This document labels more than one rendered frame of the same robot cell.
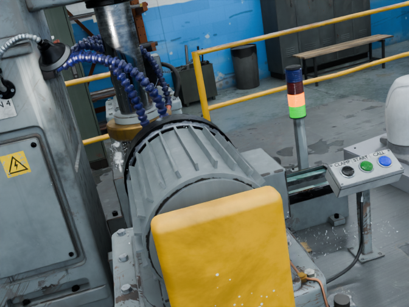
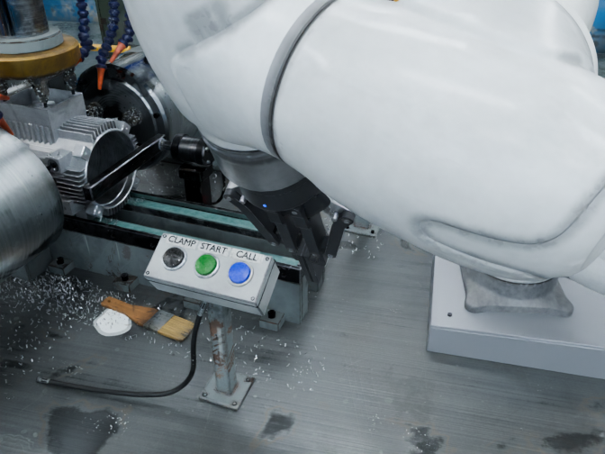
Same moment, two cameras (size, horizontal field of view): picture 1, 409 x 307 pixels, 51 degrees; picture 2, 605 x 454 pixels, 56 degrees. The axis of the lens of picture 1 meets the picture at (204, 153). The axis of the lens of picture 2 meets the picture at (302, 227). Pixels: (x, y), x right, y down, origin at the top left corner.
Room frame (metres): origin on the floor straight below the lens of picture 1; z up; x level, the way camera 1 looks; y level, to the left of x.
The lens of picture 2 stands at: (0.47, -0.80, 1.52)
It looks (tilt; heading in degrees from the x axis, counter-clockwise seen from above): 33 degrees down; 29
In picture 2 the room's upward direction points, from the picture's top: straight up
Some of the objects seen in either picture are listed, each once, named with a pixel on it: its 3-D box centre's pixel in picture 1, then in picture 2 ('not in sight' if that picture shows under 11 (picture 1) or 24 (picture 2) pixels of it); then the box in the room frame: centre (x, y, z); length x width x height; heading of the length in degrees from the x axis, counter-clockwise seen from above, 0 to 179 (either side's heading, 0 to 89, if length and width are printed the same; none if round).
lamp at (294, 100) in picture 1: (296, 98); not in sight; (1.53, -0.37, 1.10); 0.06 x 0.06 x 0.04
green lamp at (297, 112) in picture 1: (297, 110); not in sight; (1.53, -0.37, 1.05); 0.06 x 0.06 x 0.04
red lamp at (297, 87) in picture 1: (294, 86); not in sight; (1.53, -0.37, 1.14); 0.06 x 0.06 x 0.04
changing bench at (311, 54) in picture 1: (344, 60); not in sight; (5.94, -2.16, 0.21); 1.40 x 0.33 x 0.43; 104
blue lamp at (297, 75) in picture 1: (293, 74); not in sight; (1.53, -0.37, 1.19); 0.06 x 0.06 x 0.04
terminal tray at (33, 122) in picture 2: not in sight; (44, 114); (1.14, 0.16, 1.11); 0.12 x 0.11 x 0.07; 99
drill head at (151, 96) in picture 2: not in sight; (148, 102); (1.43, 0.16, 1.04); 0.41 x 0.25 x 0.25; 9
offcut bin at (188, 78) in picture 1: (193, 73); not in sight; (6.07, -0.06, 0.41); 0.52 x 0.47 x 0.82; 106
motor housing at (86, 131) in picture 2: not in sight; (71, 161); (1.15, 0.12, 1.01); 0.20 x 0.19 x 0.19; 99
